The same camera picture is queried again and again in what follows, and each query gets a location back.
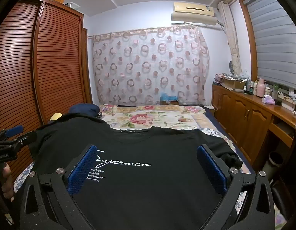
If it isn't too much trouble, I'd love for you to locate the grey trash bin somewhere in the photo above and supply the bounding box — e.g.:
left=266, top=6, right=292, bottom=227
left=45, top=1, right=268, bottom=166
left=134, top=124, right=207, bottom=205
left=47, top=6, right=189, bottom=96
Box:
left=262, top=151, right=284, bottom=175

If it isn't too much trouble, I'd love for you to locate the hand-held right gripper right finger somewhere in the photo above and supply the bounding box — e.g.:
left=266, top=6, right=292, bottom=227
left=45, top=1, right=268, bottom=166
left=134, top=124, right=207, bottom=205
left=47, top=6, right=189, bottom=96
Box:
left=196, top=144, right=275, bottom=230

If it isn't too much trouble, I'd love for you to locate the cream wall air conditioner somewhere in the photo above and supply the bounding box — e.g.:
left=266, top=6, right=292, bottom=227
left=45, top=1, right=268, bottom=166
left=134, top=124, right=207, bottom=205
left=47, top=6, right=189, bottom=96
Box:
left=171, top=2, right=224, bottom=25

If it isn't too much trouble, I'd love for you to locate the circle patterned sheer curtain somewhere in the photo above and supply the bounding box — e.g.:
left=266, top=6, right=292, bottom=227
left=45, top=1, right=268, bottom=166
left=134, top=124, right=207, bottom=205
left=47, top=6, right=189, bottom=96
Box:
left=88, top=25, right=211, bottom=106

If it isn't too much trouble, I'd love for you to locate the blue floral white sheet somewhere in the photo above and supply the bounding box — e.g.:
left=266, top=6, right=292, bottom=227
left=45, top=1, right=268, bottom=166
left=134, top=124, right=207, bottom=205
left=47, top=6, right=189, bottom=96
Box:
left=13, top=127, right=250, bottom=216

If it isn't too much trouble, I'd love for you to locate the pink thermos flask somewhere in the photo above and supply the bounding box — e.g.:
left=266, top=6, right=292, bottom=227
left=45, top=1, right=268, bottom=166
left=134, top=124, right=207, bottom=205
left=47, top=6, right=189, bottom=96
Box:
left=256, top=78, right=266, bottom=98

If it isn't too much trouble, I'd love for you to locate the black t-shirt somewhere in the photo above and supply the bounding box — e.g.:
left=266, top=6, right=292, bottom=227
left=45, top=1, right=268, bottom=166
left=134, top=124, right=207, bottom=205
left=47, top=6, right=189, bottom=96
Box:
left=34, top=114, right=243, bottom=230

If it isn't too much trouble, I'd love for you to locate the beige window curtain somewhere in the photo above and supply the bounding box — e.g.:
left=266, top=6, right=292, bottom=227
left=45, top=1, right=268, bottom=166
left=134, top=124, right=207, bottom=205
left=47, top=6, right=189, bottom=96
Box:
left=218, top=1, right=242, bottom=76

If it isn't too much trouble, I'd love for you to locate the open cardboard box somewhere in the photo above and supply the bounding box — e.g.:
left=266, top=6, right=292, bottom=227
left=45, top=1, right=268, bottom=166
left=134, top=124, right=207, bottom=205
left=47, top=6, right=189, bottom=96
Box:
left=221, top=78, right=245, bottom=90

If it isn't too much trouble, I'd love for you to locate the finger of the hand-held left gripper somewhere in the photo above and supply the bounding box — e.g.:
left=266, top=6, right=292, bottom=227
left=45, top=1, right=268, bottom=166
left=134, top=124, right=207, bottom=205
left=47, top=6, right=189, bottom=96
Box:
left=0, top=125, right=24, bottom=144
left=4, top=131, right=38, bottom=149

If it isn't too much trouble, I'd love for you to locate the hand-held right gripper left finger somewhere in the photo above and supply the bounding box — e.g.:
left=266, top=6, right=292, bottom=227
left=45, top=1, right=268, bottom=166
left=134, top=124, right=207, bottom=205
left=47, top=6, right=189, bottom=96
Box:
left=20, top=144, right=99, bottom=230

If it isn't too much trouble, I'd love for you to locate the brown louvered wooden wardrobe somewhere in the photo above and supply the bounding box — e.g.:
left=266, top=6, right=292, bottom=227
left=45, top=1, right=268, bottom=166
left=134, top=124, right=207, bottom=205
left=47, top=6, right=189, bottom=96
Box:
left=0, top=0, right=93, bottom=173

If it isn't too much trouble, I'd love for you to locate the wooden sideboard cabinet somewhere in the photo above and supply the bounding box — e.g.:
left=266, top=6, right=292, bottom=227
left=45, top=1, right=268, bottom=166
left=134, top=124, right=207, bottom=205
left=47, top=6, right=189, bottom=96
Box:
left=211, top=83, right=296, bottom=166

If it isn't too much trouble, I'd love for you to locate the person's left hand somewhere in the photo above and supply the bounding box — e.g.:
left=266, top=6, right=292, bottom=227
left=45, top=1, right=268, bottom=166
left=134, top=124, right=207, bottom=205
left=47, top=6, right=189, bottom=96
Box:
left=0, top=163, right=15, bottom=202

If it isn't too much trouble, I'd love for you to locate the purple tissue pack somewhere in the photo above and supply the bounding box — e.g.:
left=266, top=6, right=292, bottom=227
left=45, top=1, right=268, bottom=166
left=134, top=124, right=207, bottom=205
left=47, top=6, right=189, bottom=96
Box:
left=262, top=94, right=275, bottom=105

